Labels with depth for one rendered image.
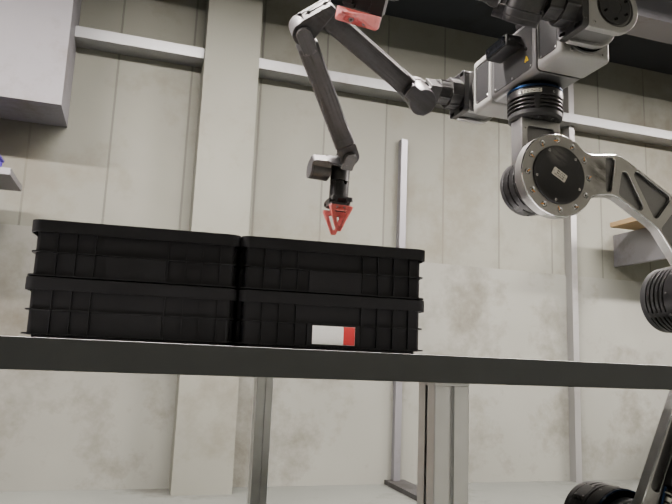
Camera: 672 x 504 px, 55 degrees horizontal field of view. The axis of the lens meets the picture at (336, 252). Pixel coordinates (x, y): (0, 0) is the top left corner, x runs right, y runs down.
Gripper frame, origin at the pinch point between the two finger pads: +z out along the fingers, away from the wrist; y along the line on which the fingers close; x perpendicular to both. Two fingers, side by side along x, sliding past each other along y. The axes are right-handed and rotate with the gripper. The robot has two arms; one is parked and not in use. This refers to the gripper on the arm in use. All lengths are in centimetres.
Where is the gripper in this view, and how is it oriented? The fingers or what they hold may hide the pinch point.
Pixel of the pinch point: (335, 230)
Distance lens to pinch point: 190.1
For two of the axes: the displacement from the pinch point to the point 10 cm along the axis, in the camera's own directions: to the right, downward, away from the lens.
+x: 9.7, 1.1, 2.3
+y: 2.4, -1.5, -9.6
